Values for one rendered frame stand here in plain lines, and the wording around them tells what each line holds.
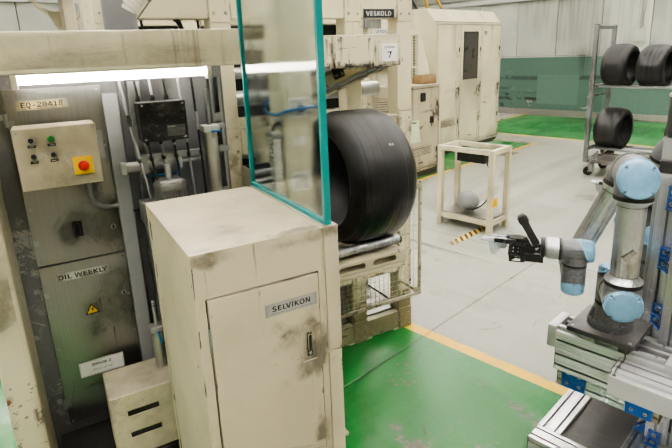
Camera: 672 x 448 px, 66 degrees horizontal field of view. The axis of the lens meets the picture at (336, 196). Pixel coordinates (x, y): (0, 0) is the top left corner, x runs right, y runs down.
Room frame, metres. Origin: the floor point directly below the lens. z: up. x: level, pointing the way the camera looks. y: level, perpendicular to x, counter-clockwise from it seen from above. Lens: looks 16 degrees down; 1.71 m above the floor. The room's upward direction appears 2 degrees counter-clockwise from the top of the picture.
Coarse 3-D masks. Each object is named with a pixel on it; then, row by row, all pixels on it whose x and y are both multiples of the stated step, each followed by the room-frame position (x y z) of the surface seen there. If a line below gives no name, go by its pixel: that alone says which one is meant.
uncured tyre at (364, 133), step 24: (336, 120) 2.12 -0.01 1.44; (360, 120) 2.10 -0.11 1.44; (384, 120) 2.13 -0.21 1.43; (336, 144) 2.06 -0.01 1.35; (360, 144) 1.99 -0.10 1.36; (384, 144) 2.02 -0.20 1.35; (408, 144) 2.09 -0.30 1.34; (336, 168) 2.49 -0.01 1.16; (360, 168) 1.95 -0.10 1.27; (384, 168) 1.97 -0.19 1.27; (408, 168) 2.02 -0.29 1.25; (336, 192) 2.45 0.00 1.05; (360, 192) 1.94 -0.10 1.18; (384, 192) 1.95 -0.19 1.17; (408, 192) 2.01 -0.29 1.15; (336, 216) 2.35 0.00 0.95; (360, 216) 1.96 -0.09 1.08; (384, 216) 1.98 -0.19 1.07; (408, 216) 2.07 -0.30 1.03; (360, 240) 2.04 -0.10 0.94
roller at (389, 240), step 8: (368, 240) 2.10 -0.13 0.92; (376, 240) 2.10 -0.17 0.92; (384, 240) 2.11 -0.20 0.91; (392, 240) 2.13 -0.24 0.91; (400, 240) 2.15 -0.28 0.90; (344, 248) 2.02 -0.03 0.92; (352, 248) 2.03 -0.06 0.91; (360, 248) 2.05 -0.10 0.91; (368, 248) 2.07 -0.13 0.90; (376, 248) 2.09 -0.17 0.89; (344, 256) 2.01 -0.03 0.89
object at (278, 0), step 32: (256, 0) 1.63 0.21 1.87; (288, 0) 1.44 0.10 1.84; (320, 0) 1.30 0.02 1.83; (256, 32) 1.65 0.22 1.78; (288, 32) 1.45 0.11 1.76; (320, 32) 1.30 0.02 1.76; (256, 64) 1.67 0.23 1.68; (288, 64) 1.46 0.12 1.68; (320, 64) 1.30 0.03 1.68; (256, 96) 1.69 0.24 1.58; (288, 96) 1.47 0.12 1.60; (320, 96) 1.30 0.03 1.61; (256, 128) 1.71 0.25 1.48; (288, 128) 1.48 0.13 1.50; (320, 128) 1.30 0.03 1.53; (256, 160) 1.73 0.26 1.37; (288, 160) 1.49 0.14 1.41; (320, 160) 1.30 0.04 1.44; (288, 192) 1.51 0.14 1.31; (320, 192) 1.32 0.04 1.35
